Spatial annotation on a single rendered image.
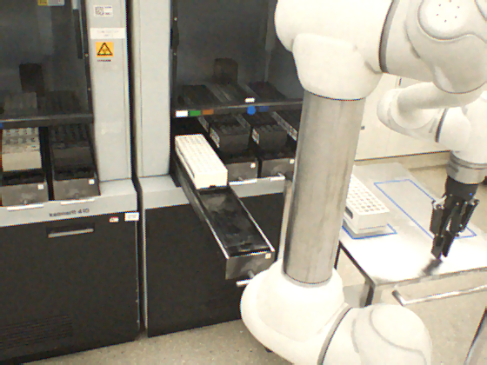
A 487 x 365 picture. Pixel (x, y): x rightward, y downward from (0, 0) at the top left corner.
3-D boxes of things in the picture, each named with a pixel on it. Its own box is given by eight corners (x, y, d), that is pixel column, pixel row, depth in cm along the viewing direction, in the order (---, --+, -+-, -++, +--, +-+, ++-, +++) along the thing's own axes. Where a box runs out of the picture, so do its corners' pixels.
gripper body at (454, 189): (468, 168, 131) (457, 199, 136) (439, 170, 128) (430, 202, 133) (488, 182, 125) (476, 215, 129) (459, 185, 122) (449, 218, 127)
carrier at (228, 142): (246, 147, 192) (247, 131, 189) (248, 149, 190) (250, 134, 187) (216, 149, 188) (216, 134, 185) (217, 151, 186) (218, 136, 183)
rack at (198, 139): (174, 152, 187) (174, 136, 184) (201, 149, 191) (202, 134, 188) (196, 192, 163) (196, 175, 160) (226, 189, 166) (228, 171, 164)
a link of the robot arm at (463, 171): (443, 149, 126) (436, 170, 129) (467, 166, 119) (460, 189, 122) (473, 146, 129) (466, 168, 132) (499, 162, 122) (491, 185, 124)
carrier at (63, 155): (90, 160, 173) (90, 143, 170) (91, 162, 171) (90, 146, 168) (54, 163, 169) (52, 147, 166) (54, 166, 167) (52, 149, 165)
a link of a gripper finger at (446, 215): (461, 202, 128) (456, 202, 127) (444, 239, 133) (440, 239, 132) (450, 194, 131) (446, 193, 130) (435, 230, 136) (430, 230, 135)
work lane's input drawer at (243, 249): (166, 164, 193) (167, 142, 188) (203, 161, 197) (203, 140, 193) (230, 290, 134) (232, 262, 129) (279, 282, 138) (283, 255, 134)
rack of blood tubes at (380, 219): (311, 183, 170) (314, 166, 167) (338, 180, 173) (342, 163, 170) (355, 234, 146) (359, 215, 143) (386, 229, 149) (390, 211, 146)
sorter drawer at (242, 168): (175, 112, 239) (175, 94, 235) (203, 110, 244) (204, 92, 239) (224, 189, 180) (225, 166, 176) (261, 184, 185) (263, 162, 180)
